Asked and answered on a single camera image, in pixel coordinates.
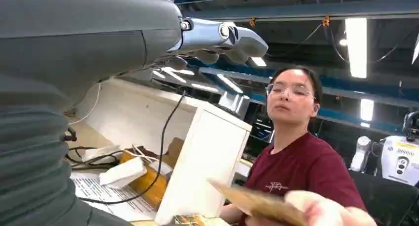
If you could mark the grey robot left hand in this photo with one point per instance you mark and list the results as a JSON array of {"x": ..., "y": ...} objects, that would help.
[{"x": 82, "y": 31}]

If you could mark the person's hand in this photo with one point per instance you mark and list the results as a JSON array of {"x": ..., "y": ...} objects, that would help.
[{"x": 327, "y": 209}]

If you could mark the brown wooden card box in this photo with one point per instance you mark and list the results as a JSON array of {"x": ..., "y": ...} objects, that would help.
[{"x": 258, "y": 201}]

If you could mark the ribbed grey robot left arm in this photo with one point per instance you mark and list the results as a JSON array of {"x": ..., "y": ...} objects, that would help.
[{"x": 32, "y": 159}]

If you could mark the person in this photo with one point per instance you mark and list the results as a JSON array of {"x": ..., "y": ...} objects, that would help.
[{"x": 301, "y": 165}]

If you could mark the black chair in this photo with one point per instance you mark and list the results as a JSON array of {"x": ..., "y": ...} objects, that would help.
[{"x": 386, "y": 198}]

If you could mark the white humanoid robot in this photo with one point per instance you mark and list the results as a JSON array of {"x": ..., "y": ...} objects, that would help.
[{"x": 397, "y": 159}]

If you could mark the small ceiling light panel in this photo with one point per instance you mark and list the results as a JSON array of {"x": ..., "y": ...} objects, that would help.
[{"x": 367, "y": 110}]

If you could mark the flat white block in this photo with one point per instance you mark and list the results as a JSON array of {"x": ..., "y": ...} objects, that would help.
[{"x": 100, "y": 152}]

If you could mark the clear glasses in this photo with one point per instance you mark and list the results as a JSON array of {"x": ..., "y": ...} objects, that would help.
[{"x": 289, "y": 90}]

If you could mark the white desk partition box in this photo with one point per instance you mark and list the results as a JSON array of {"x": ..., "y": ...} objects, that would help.
[{"x": 209, "y": 159}]

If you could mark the grey metal box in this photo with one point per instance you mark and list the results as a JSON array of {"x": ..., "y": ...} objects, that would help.
[{"x": 234, "y": 103}]

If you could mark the white power adapter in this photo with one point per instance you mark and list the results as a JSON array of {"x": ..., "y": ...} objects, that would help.
[{"x": 122, "y": 173}]

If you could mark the long ceiling light panel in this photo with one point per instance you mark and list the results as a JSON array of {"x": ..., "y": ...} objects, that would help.
[{"x": 356, "y": 47}]

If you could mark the printed white paper sheet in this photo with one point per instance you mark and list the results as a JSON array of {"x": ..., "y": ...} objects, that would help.
[{"x": 101, "y": 195}]

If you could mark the orange box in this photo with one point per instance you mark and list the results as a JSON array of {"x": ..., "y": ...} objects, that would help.
[{"x": 149, "y": 183}]

